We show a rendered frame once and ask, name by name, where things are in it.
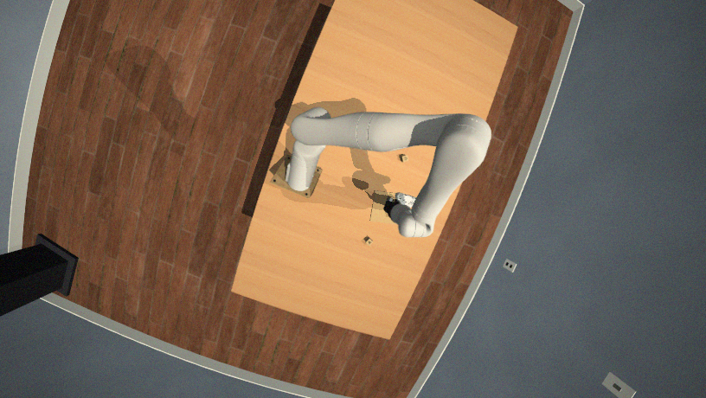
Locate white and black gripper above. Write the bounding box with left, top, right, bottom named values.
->
left=383, top=192, right=416, bottom=224

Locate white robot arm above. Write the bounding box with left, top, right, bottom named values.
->
left=286, top=107, right=491, bottom=237

